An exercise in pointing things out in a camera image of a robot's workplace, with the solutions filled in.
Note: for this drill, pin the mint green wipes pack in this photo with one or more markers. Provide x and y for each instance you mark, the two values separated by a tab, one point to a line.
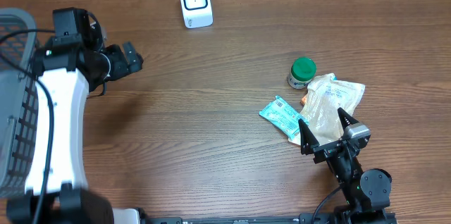
283	116

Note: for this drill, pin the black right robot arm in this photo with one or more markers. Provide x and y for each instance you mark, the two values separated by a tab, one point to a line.
367	193

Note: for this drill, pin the green lid clear jar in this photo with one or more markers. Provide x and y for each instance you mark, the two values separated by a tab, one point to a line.
301	72

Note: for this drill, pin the white barcode scanner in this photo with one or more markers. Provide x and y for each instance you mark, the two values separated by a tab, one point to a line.
197	13

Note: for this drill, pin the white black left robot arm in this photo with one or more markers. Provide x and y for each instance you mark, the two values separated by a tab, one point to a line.
44	89

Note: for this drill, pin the dark grey mesh basket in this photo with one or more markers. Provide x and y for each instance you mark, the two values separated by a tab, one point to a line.
19	104

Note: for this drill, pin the orange tissue pack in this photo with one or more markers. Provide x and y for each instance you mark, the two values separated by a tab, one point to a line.
303	100

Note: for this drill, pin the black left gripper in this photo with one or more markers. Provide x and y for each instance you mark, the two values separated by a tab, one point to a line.
122	67

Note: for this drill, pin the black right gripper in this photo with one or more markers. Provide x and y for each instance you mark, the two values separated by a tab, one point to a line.
310	141

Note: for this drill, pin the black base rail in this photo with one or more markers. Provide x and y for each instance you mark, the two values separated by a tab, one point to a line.
246	220

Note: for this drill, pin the clear bag bread package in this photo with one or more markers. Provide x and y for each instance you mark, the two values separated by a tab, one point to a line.
325	94

